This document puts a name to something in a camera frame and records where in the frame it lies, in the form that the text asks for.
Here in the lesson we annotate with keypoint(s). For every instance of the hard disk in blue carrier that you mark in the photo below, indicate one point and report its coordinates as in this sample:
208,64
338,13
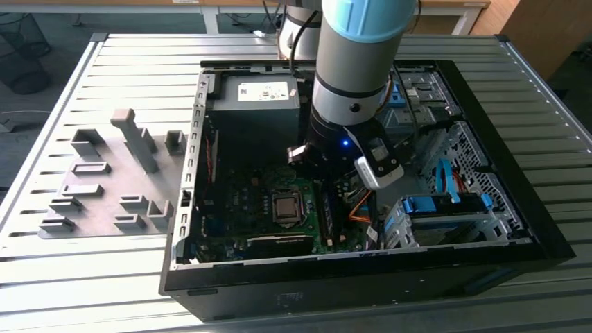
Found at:
425,204

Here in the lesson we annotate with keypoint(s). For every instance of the wooden desk with white legs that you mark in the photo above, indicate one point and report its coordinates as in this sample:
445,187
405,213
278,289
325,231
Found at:
209,21

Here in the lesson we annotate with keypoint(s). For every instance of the grey metal disk bay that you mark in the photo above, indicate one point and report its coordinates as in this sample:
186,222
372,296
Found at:
462,222

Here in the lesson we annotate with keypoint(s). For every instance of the brown wooden cabinet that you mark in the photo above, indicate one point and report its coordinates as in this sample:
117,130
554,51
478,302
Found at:
545,34

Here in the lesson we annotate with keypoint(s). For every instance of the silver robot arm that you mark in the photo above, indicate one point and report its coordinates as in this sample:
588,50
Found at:
356,69

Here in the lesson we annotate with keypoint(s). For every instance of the black PC case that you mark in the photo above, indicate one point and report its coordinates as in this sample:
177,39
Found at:
324,284

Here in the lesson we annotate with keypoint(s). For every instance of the grey metal drive cage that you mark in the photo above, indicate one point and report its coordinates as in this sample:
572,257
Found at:
429,86

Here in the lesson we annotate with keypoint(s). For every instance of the green motherboard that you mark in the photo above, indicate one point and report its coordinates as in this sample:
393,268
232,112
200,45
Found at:
240,208

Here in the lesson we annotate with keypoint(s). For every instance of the silver CPU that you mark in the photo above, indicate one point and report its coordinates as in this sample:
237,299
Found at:
285,208

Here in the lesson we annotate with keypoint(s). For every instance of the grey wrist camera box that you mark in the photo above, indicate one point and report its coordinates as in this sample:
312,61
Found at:
374,177

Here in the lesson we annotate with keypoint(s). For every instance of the blue drive carrier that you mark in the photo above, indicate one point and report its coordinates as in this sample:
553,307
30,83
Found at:
397,101

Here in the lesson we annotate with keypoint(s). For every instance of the grey power supply unit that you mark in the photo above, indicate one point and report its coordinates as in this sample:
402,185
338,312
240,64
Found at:
252,111

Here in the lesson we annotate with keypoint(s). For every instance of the black graphics card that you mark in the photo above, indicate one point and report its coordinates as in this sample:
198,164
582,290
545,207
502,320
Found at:
277,244

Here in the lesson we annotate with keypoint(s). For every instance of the grey parts rack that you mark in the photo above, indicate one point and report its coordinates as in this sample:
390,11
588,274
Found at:
110,173

